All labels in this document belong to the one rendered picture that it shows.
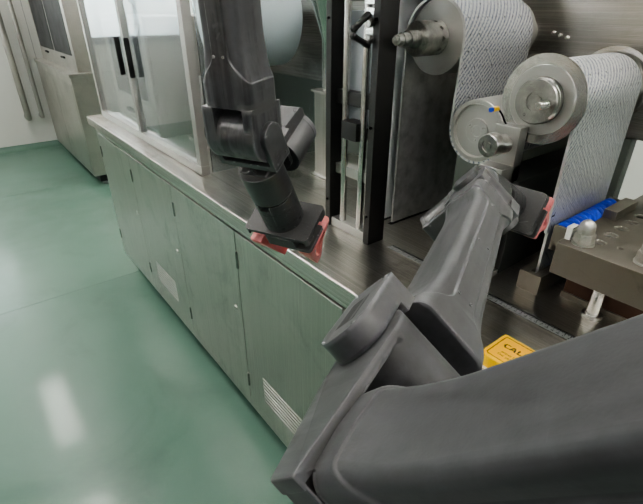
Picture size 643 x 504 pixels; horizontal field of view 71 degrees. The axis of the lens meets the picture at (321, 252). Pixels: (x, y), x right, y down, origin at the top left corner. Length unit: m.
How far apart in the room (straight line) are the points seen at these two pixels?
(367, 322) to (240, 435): 1.59
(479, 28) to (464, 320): 0.77
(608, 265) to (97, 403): 1.82
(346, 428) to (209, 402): 1.76
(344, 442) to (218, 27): 0.40
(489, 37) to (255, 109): 0.64
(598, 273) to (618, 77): 0.35
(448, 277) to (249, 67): 0.29
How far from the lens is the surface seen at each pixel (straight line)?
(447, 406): 0.17
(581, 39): 1.23
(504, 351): 0.76
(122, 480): 1.81
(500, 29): 1.07
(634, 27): 1.19
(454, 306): 0.32
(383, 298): 0.27
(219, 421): 1.88
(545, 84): 0.87
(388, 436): 0.18
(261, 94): 0.51
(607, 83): 0.95
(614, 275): 0.87
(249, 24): 0.51
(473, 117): 0.98
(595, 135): 0.97
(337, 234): 1.11
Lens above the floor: 1.39
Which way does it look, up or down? 29 degrees down
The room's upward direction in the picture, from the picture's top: straight up
